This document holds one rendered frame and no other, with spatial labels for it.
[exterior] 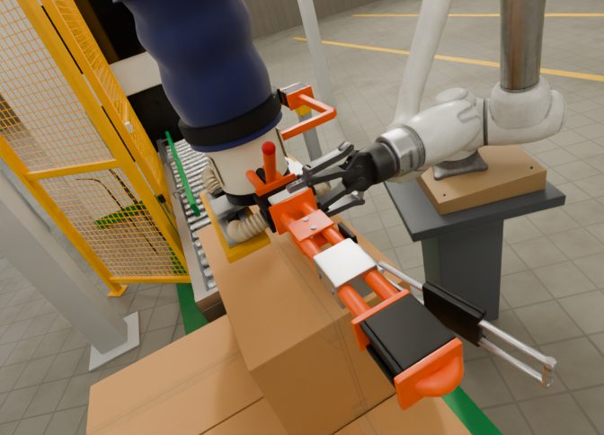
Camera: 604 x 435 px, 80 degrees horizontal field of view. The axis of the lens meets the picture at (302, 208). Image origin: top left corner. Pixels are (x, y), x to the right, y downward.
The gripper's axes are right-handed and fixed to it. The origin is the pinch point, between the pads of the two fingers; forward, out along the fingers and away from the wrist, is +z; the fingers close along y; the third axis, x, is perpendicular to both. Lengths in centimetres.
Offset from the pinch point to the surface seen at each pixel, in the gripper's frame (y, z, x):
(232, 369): 68, 31, 31
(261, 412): 68, 27, 12
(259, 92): -15.9, -5.3, 17.3
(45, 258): 50, 96, 131
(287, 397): 43.1, 16.6, -4.5
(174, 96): -19.9, 9.7, 21.8
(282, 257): 28.5, 2.0, 22.3
